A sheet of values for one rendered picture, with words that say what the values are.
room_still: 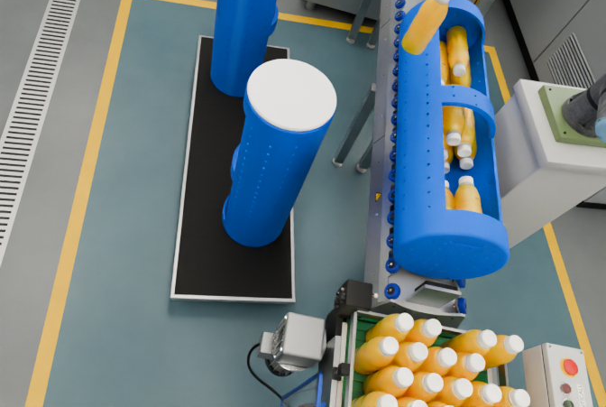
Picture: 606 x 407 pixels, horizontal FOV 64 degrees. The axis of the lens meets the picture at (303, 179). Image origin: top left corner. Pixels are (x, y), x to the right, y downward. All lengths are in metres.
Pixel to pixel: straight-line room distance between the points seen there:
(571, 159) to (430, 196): 0.55
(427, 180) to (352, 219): 1.30
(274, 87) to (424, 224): 0.62
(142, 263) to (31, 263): 0.45
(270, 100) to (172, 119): 1.28
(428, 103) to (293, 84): 0.41
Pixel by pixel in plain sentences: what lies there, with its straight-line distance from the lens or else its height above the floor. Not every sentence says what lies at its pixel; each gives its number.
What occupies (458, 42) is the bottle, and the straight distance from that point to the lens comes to 1.75.
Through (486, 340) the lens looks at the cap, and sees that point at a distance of 1.28.
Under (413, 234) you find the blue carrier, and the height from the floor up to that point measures 1.16.
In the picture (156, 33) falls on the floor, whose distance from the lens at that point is 3.09.
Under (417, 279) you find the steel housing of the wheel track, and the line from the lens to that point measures 1.44.
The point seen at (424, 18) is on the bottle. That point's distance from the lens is 1.34.
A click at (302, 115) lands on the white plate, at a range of 1.45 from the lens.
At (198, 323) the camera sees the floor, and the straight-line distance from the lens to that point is 2.21.
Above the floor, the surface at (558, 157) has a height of 1.15.
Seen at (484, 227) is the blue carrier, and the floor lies 1.23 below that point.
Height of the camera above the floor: 2.14
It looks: 57 degrees down
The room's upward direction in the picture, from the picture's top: 24 degrees clockwise
